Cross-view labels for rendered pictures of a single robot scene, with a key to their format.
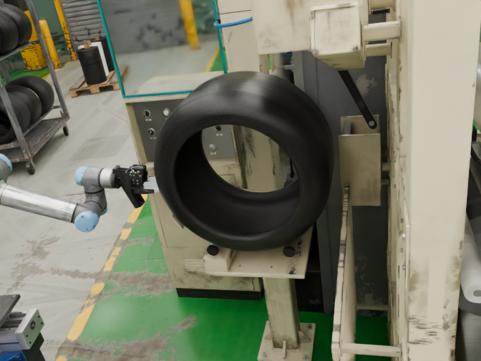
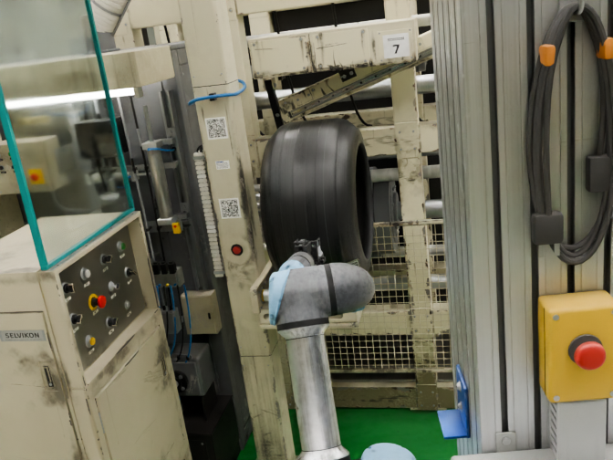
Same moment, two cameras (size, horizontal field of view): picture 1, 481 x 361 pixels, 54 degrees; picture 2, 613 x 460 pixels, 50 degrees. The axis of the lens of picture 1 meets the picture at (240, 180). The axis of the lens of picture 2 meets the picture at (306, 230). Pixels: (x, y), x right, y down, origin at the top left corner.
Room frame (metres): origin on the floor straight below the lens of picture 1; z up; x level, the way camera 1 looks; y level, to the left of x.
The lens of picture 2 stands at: (1.70, 2.27, 1.84)
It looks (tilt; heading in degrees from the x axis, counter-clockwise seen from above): 18 degrees down; 266
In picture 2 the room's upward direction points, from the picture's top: 7 degrees counter-clockwise
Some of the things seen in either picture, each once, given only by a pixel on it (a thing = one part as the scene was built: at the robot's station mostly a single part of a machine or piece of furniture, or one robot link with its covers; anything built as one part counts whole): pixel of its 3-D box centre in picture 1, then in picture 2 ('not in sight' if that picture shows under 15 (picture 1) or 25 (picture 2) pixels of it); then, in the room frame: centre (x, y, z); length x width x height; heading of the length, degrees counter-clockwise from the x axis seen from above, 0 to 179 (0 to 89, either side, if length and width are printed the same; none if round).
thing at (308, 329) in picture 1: (287, 339); not in sight; (1.80, -0.10, 0.02); 0.27 x 0.27 x 0.04; 72
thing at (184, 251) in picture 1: (207, 191); (90, 412); (2.39, 0.20, 0.63); 0.56 x 0.41 x 1.27; 72
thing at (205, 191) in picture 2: not in sight; (212, 214); (1.89, -0.10, 1.19); 0.05 x 0.04 x 0.48; 72
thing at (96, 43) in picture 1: (96, 62); not in sight; (8.28, 2.09, 0.38); 1.20 x 0.80 x 0.76; 0
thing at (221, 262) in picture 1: (227, 237); (308, 310); (1.59, 0.09, 0.84); 0.36 x 0.09 x 0.06; 162
